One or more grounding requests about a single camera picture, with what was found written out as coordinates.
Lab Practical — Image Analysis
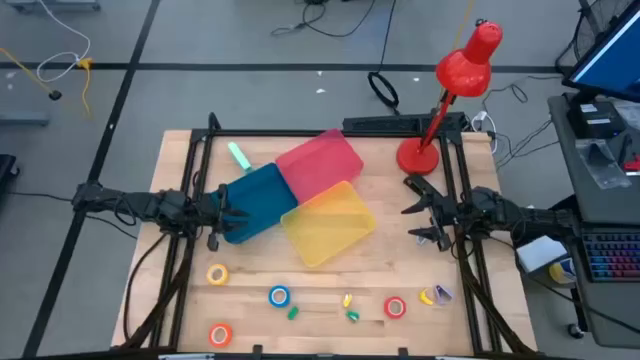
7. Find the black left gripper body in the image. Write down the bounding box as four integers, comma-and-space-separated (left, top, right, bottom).
197, 183, 236, 252

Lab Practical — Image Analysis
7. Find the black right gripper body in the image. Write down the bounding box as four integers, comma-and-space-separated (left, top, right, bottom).
403, 174, 470, 253

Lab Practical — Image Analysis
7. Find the yellow tape roll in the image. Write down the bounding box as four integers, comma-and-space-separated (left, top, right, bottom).
206, 263, 230, 287

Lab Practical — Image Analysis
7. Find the mint green stapler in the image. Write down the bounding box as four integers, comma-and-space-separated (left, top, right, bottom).
227, 141, 254, 174

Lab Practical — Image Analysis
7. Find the blue tape roll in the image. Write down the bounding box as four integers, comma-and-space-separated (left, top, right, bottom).
267, 284, 292, 309

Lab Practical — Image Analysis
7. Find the red tape roll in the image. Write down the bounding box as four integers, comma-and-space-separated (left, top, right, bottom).
383, 296, 407, 320

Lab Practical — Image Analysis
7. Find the orange tape roll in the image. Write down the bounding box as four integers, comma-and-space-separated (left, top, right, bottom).
208, 322, 234, 349

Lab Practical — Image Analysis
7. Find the blue plastic tray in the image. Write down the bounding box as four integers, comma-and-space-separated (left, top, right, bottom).
207, 162, 300, 246

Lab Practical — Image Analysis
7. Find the black power strip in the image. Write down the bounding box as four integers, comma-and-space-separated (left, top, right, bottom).
342, 112, 467, 135

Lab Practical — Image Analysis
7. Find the yellow translucent plastic tray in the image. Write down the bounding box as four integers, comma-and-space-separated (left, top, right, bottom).
279, 180, 378, 269

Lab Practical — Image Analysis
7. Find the red plastic tray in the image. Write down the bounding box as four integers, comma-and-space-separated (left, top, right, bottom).
274, 128, 365, 205

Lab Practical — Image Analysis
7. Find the white box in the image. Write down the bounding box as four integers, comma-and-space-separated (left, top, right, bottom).
514, 235, 570, 275

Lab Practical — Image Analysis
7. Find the white power adapter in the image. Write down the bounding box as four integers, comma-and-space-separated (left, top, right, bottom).
470, 110, 499, 155

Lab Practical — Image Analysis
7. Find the grey desk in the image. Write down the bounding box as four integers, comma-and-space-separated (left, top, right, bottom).
547, 92, 640, 350

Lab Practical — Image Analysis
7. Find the red desk lamp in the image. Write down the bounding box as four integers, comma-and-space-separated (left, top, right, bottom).
396, 18, 504, 176

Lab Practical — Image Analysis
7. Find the clear plastic bag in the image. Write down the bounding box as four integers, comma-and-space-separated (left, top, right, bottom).
574, 137, 633, 191

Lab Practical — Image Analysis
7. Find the backlit keyboard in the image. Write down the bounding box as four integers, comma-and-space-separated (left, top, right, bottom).
581, 228, 640, 284

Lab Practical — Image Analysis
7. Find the black mini computer box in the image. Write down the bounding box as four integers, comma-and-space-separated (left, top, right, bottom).
566, 100, 627, 140

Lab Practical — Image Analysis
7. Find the grey furniture base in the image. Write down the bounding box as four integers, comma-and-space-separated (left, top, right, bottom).
4, 0, 101, 14
0, 110, 51, 127

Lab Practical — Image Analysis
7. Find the computer monitor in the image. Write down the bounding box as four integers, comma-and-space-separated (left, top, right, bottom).
562, 0, 640, 104

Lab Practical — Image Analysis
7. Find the black floor fan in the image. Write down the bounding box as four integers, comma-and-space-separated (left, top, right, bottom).
554, 0, 637, 77

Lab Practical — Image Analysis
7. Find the black aluminium frame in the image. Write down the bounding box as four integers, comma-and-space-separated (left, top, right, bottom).
119, 112, 539, 360

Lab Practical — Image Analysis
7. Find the black desk cable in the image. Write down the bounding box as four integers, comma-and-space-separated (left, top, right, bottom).
494, 117, 561, 171

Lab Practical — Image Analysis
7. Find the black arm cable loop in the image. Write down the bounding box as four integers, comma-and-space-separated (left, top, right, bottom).
122, 232, 171, 346

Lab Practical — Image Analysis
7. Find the coiled black floor cable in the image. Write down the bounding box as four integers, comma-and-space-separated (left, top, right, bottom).
367, 0, 401, 115

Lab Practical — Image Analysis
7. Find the thin black floor cable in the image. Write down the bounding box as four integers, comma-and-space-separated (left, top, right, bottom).
7, 191, 76, 202

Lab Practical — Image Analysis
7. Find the yellow hanging cable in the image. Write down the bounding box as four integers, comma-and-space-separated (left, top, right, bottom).
451, 0, 476, 54

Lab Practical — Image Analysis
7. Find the looped black floor cable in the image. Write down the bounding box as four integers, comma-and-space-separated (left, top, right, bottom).
269, 0, 377, 39

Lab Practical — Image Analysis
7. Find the yellow floor cable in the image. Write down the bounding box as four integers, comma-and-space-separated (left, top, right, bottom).
0, 47, 95, 120

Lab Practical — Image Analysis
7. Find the white floor cable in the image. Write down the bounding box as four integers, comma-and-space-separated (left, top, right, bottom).
35, 0, 93, 84

